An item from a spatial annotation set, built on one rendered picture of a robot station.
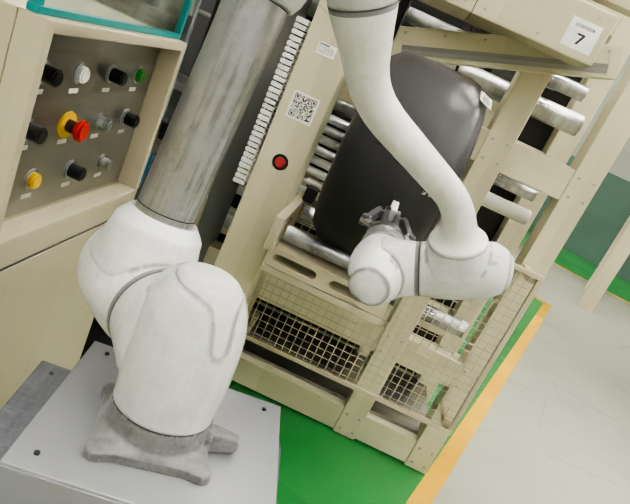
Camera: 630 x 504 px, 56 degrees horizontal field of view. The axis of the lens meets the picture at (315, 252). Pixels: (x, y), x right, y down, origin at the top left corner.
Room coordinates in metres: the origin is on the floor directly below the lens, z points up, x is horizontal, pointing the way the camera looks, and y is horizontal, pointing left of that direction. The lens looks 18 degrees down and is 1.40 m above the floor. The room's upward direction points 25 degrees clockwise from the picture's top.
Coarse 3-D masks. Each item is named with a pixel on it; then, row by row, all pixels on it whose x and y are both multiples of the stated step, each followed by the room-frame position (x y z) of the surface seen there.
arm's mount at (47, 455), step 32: (96, 352) 0.91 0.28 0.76; (64, 384) 0.79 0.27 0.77; (96, 384) 0.82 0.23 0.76; (64, 416) 0.72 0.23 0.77; (96, 416) 0.75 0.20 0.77; (224, 416) 0.89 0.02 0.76; (256, 416) 0.93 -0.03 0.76; (32, 448) 0.63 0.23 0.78; (64, 448) 0.65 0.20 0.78; (256, 448) 0.84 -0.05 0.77; (0, 480) 0.59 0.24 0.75; (32, 480) 0.59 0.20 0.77; (64, 480) 0.60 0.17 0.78; (96, 480) 0.62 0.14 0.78; (128, 480) 0.65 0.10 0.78; (160, 480) 0.67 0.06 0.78; (224, 480) 0.73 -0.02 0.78; (256, 480) 0.76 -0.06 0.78
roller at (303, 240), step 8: (288, 232) 1.56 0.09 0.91; (296, 232) 1.56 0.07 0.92; (304, 232) 1.57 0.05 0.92; (288, 240) 1.56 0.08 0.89; (296, 240) 1.55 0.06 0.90; (304, 240) 1.55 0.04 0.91; (312, 240) 1.56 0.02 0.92; (320, 240) 1.57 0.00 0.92; (304, 248) 1.56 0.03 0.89; (312, 248) 1.55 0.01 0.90; (320, 248) 1.55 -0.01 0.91; (328, 248) 1.56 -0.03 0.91; (336, 248) 1.57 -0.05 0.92; (320, 256) 1.56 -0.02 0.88; (328, 256) 1.55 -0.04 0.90; (336, 256) 1.55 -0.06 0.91; (344, 256) 1.55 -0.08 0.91; (336, 264) 1.56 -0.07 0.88; (344, 264) 1.55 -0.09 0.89
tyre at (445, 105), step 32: (416, 64) 1.58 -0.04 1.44; (416, 96) 1.49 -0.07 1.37; (448, 96) 1.52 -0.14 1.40; (352, 128) 1.47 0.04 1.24; (448, 128) 1.47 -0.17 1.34; (480, 128) 1.54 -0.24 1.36; (352, 160) 1.43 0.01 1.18; (384, 160) 1.42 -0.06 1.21; (448, 160) 1.44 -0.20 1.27; (320, 192) 1.55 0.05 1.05; (352, 192) 1.43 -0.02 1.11; (384, 192) 1.42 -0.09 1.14; (416, 192) 1.42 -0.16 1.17; (320, 224) 1.53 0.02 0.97; (352, 224) 1.47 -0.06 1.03; (416, 224) 1.43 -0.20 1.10
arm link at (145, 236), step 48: (240, 0) 0.92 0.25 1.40; (288, 0) 0.94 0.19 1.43; (240, 48) 0.92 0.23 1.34; (192, 96) 0.91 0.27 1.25; (240, 96) 0.93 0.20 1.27; (192, 144) 0.89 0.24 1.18; (144, 192) 0.89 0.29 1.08; (192, 192) 0.90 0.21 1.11; (96, 240) 0.89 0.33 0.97; (144, 240) 0.85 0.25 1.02; (192, 240) 0.90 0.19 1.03; (96, 288) 0.83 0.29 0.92
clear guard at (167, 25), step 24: (48, 0) 0.88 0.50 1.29; (72, 0) 0.94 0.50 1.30; (96, 0) 1.01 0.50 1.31; (120, 0) 1.08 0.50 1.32; (144, 0) 1.18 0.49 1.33; (168, 0) 1.28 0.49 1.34; (192, 0) 1.39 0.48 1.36; (120, 24) 1.10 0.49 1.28; (144, 24) 1.21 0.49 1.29; (168, 24) 1.32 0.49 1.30
